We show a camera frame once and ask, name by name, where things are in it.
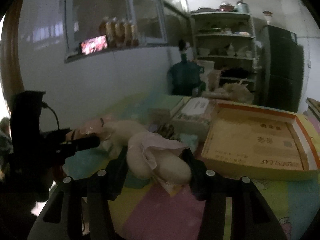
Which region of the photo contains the white plush bunny toy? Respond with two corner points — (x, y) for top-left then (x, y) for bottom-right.
(106, 120), (191, 185)

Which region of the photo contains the leopard print cloth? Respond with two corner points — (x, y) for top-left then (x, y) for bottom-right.
(155, 124), (175, 139)

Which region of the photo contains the light green soft pack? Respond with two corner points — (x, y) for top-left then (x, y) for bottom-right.
(179, 133), (199, 153)

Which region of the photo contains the orange rimmed cardboard box lid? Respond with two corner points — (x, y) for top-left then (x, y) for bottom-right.
(201, 100), (319, 181)

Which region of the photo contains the white printed carton box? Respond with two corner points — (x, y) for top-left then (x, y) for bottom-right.
(171, 98), (215, 142)

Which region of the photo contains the phone with lit screen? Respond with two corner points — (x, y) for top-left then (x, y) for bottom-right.
(80, 35), (108, 55)

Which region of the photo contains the yellowish plastic bag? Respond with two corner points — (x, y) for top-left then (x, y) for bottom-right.
(222, 83), (254, 104)

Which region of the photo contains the black refrigerator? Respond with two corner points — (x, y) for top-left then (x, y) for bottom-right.
(261, 25), (304, 113)

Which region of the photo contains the green topped box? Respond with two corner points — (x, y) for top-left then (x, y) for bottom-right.
(148, 94), (190, 124)

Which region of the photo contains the amber bottle one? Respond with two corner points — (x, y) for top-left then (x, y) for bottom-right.
(99, 17), (109, 44)

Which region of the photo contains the amber bottle two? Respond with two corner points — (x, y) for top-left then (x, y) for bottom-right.
(110, 17), (120, 48)

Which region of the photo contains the amber bottle four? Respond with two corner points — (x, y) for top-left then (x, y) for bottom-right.
(130, 21), (139, 46)

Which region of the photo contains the blue water jug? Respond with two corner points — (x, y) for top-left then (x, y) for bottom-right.
(168, 39), (206, 96)

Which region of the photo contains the amber bottle three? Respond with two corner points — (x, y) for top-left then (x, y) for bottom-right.
(120, 19), (131, 47)

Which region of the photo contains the grey framed interior window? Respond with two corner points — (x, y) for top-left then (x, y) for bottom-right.
(64, 0), (168, 61)

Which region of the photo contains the grey metal shelf rack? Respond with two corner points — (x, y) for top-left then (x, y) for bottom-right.
(191, 11), (258, 93)

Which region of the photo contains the glass jar on fridge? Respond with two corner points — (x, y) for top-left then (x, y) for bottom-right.
(263, 11), (273, 25)

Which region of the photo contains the light green pot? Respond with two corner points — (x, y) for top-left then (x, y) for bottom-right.
(236, 0), (250, 14)

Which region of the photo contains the red lidded pot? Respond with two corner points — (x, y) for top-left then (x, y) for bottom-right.
(218, 2), (234, 12)

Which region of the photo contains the black cable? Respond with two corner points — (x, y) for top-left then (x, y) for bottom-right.
(41, 101), (61, 131)

